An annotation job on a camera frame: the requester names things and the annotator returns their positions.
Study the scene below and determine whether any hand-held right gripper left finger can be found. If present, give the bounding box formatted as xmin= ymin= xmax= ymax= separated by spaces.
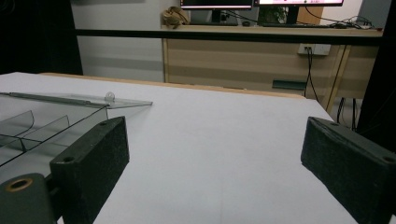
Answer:
xmin=49 ymin=116 xmax=131 ymax=224

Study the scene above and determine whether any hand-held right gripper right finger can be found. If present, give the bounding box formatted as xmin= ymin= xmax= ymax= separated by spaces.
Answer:
xmin=300 ymin=116 xmax=396 ymax=224

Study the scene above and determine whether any clear plastic compartment box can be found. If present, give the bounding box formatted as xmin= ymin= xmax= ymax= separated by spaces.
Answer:
xmin=0 ymin=91 xmax=154 ymax=185

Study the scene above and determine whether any black metal stand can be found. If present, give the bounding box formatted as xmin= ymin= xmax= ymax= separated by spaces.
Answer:
xmin=356 ymin=0 xmax=396 ymax=153

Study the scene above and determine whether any black curtain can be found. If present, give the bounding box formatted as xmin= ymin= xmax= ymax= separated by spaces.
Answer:
xmin=0 ymin=0 xmax=84 ymax=77

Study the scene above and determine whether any wooden desk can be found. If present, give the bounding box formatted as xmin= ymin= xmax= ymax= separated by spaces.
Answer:
xmin=161 ymin=24 xmax=384 ymax=110

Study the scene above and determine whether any black keyboard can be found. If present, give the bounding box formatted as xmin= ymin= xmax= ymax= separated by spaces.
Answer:
xmin=261 ymin=21 xmax=332 ymax=30

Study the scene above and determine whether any brown stuffed toy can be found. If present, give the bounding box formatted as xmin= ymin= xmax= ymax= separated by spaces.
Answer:
xmin=162 ymin=6 xmax=191 ymax=30

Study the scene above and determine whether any computer monitor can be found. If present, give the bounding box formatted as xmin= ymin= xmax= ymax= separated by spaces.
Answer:
xmin=179 ymin=0 xmax=254 ymax=11
xmin=254 ymin=0 xmax=345 ymax=7

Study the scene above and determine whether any black power cable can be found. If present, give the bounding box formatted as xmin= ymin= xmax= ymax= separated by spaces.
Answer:
xmin=303 ymin=46 xmax=320 ymax=103

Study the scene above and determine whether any white wall socket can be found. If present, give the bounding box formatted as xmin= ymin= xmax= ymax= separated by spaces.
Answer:
xmin=297 ymin=43 xmax=332 ymax=57

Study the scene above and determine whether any bundle of black cables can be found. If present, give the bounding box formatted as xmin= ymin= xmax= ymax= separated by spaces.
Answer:
xmin=330 ymin=15 xmax=375 ymax=30

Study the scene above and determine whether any black horizontal rail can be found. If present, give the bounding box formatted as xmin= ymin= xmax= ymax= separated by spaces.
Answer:
xmin=75 ymin=28 xmax=385 ymax=47

